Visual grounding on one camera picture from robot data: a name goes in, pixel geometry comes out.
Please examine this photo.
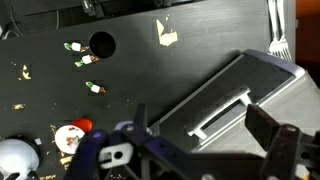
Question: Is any red plastic cup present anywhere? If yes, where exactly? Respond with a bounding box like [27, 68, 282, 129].
[54, 116, 94, 155]

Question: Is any grey kettle with black handle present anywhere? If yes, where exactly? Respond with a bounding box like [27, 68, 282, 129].
[0, 134, 43, 180]

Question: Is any large beige tape scrap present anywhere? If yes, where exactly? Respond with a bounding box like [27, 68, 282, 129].
[155, 18, 179, 48]

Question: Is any beige torn tape scrap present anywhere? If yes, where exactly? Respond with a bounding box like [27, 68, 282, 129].
[18, 63, 33, 82]
[11, 103, 26, 111]

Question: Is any silver fork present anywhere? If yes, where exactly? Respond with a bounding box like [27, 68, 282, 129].
[266, 0, 294, 63]

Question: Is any green white candy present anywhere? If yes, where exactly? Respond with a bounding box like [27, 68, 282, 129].
[85, 80, 107, 95]
[74, 54, 101, 68]
[63, 41, 90, 53]

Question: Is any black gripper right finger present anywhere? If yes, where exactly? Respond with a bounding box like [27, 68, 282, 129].
[244, 103, 303, 178]

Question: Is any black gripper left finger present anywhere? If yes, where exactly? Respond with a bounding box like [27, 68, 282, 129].
[133, 102, 149, 134]

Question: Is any grey toaster oven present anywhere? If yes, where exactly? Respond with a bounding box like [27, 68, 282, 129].
[148, 49, 320, 180]

